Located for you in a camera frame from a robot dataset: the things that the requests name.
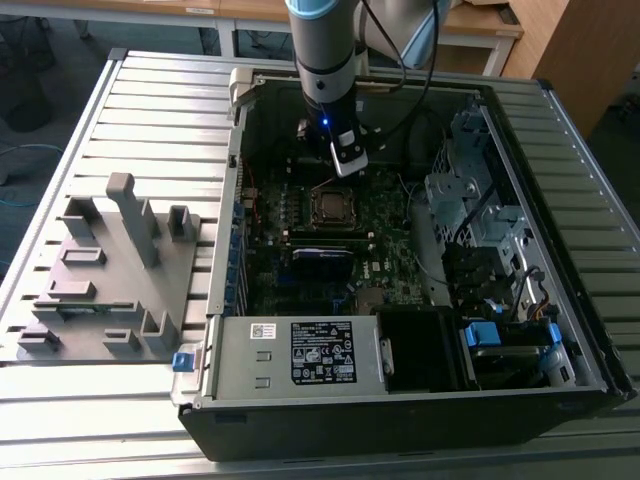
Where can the black plastic drive bracket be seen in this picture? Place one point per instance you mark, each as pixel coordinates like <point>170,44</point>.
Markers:
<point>472,272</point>

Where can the black hard disk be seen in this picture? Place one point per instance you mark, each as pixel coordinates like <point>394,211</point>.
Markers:
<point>505,367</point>

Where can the blue disk carrier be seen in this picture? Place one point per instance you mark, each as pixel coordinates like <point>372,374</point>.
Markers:
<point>554,335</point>
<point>482,334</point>

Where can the grey parts rack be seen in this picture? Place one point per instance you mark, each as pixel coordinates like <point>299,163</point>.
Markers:
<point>125,280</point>

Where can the silver metal drive cage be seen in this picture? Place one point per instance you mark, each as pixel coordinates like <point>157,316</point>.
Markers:
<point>445,192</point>

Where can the black office chair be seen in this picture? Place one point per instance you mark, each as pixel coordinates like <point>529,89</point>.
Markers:
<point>25,100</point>

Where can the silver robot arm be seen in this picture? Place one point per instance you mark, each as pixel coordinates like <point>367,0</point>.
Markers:
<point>325,55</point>

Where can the blue case latch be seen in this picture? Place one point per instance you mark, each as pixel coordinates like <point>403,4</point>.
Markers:
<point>182,362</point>

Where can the green RAM stick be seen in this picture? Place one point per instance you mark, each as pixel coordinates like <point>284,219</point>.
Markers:
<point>82,310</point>

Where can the grey power supply unit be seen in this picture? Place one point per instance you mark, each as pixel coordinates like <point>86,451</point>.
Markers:
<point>235,350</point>

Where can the wooden desk white frame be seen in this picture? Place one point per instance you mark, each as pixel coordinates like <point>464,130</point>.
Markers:
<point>480,30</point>
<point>125,7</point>

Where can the black PC case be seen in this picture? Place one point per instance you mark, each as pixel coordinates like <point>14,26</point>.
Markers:
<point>400,430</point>

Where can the black graphics card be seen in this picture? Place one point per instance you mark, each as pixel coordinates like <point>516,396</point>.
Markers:
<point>320,275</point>

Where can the metal locking lever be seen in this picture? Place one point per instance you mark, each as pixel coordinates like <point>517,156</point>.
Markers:
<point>324,182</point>

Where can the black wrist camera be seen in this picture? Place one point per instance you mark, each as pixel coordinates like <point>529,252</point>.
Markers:
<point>305,131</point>

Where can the green motherboard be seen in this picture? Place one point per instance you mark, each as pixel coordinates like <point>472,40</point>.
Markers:
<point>395,250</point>

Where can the wooden cabinet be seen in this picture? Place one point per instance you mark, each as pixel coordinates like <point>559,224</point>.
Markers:
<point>575,50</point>

